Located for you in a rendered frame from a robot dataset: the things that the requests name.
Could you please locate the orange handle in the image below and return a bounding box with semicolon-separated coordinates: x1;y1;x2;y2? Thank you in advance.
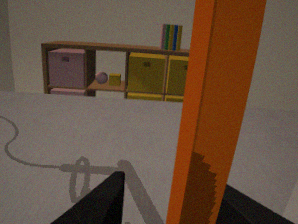
166;0;266;224

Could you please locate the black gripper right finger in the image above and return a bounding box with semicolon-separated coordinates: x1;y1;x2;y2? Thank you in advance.
216;184;294;224

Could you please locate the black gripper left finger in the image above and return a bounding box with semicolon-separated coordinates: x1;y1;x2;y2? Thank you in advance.
52;171;125;224

